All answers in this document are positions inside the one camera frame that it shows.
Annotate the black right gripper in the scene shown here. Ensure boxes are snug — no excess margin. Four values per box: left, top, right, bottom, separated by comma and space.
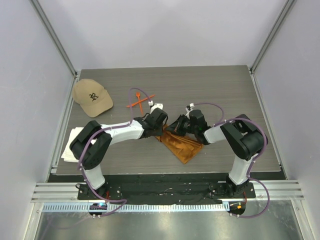
165, 114, 198, 137

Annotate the orange cloth napkin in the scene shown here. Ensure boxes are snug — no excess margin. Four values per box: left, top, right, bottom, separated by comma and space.
155, 124, 204, 164

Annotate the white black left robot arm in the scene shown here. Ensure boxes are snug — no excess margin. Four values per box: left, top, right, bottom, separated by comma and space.
69, 107, 168, 200

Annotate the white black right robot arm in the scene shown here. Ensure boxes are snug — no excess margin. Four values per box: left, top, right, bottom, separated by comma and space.
165, 109, 269, 198

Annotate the orange plastic fork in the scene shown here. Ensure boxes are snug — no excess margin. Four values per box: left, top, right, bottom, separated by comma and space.
135, 91, 144, 116

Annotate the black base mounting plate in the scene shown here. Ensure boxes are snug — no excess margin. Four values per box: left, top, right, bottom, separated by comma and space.
76, 173, 256, 205

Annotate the beige baseball cap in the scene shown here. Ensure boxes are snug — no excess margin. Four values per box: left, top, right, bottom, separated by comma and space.
71, 79, 114, 118

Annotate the white folded towel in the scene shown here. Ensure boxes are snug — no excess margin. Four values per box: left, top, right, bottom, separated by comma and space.
61, 127, 83, 163

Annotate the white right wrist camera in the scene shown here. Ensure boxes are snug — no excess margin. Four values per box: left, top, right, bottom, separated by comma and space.
185, 103, 195, 118

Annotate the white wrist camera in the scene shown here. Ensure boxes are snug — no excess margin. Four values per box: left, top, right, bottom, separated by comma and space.
148, 100, 164, 114
185, 103, 195, 118

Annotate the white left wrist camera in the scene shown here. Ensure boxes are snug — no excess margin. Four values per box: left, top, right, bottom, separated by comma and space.
148, 100, 164, 114

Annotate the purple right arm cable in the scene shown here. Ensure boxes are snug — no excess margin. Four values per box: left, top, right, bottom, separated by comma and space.
189, 101, 271, 220

